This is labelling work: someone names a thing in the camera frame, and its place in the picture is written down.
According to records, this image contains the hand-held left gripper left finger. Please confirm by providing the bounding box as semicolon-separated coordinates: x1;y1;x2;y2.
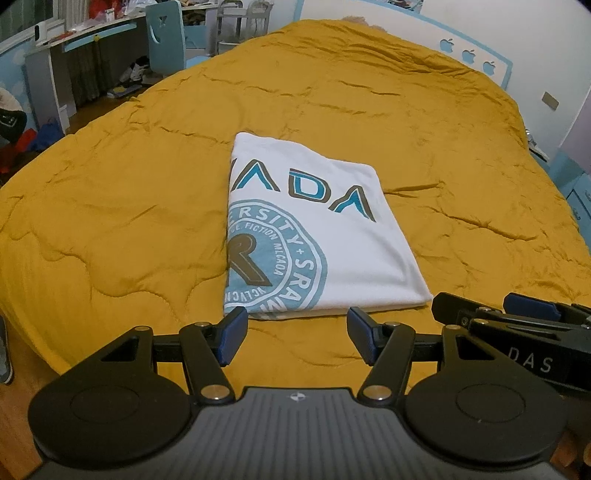
69;306;249;404

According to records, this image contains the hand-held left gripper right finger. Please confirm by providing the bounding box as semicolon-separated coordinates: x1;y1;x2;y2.
346;306;551;404

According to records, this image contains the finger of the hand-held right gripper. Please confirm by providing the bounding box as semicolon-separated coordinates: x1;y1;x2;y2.
431;291;505;329
502;291;591;325

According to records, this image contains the white printed sweatshirt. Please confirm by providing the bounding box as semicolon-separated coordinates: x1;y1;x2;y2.
222;131;434;322

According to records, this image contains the pile of clothes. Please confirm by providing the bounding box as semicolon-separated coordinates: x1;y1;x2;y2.
0;84;64;175

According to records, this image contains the blue nightstand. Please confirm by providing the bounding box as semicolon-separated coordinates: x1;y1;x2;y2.
549;149;591;219

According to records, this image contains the yellow quilted blanket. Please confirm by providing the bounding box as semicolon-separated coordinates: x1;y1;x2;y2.
0;17;591;402

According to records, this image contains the grey sneaker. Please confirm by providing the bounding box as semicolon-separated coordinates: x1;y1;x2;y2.
0;315;15;385

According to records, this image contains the white headboard with blue apples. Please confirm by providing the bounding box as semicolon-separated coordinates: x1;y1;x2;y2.
299;0;514;89

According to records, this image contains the white sneaker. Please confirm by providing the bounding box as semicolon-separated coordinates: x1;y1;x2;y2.
126;61;154;87

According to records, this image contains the blue chair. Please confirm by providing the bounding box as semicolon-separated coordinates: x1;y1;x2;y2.
144;0;186;78

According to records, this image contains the white desk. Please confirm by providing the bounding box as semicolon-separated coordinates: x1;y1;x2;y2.
23;8;155;136

